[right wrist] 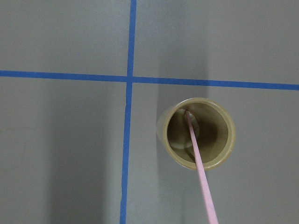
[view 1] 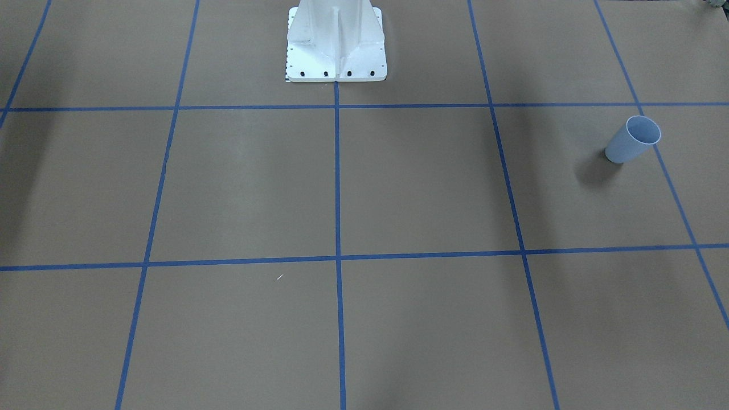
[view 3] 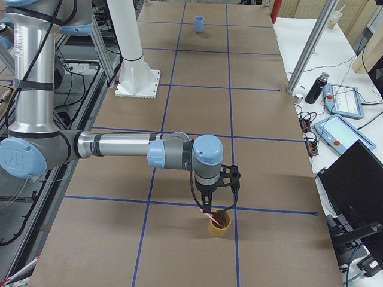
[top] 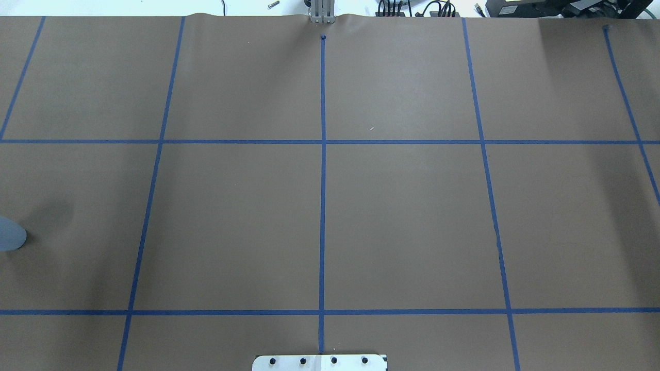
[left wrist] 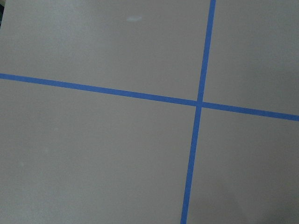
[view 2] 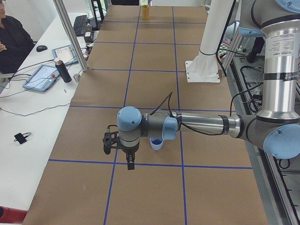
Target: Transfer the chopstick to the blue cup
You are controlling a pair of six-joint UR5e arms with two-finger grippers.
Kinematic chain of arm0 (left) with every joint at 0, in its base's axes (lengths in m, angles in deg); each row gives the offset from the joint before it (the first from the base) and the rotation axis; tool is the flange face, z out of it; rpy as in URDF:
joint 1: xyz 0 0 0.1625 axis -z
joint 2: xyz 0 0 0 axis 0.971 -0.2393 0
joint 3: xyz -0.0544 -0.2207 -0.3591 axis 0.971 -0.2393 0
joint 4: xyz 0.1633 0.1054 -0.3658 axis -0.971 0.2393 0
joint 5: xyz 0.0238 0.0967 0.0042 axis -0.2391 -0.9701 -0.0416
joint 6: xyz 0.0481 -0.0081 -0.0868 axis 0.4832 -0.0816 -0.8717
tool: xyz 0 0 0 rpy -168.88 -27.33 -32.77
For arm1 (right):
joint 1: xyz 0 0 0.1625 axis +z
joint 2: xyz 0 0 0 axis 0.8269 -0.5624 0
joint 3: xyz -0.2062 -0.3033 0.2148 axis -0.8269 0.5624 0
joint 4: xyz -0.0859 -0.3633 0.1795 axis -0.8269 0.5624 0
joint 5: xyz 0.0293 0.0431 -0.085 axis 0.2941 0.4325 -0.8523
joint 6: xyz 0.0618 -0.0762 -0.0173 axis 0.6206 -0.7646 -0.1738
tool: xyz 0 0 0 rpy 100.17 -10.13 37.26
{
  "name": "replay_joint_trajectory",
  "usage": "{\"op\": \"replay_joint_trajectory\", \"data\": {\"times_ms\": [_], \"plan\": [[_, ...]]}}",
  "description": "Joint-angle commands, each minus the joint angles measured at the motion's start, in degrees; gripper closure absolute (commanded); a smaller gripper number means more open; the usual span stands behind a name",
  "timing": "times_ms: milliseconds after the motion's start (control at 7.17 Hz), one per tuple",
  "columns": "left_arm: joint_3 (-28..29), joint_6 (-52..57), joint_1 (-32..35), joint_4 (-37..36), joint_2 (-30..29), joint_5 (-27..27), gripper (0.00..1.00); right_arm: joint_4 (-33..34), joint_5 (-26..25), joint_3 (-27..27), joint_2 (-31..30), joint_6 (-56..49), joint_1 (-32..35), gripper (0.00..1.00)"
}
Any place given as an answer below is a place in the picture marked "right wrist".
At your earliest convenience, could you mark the tan ceramic cup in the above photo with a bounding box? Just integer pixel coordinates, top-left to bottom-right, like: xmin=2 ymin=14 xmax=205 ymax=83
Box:
xmin=157 ymin=98 xmax=236 ymax=170

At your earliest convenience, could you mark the pink chopstick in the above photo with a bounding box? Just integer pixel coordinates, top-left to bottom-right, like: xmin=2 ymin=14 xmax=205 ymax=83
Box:
xmin=185 ymin=111 xmax=219 ymax=224

